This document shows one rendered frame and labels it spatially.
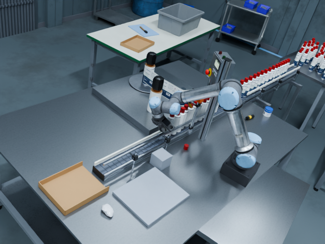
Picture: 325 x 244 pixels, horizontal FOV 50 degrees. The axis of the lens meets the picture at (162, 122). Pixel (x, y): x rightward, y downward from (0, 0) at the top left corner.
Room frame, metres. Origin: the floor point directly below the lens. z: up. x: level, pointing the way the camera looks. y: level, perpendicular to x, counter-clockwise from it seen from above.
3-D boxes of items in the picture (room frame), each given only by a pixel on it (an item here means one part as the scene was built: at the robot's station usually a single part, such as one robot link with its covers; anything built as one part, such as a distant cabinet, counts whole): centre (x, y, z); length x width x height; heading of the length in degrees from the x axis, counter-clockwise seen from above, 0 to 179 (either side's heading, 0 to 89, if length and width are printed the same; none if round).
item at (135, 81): (2.67, 0.21, 0.89); 0.31 x 0.31 x 0.01
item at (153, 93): (2.28, 0.10, 1.03); 0.09 x 0.09 x 0.30
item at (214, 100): (2.13, -0.32, 1.17); 0.04 x 0.04 x 0.67; 54
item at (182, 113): (2.10, -0.12, 0.98); 0.05 x 0.05 x 0.20
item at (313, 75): (4.04, -1.63, 0.46); 0.72 x 0.62 x 0.93; 144
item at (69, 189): (1.37, 0.41, 0.85); 0.30 x 0.26 x 0.04; 144
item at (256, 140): (1.86, -0.59, 1.08); 0.13 x 0.12 x 0.14; 167
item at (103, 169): (2.18, -0.17, 0.86); 1.65 x 0.08 x 0.04; 144
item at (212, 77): (2.22, -0.31, 1.38); 0.17 x 0.10 x 0.19; 19
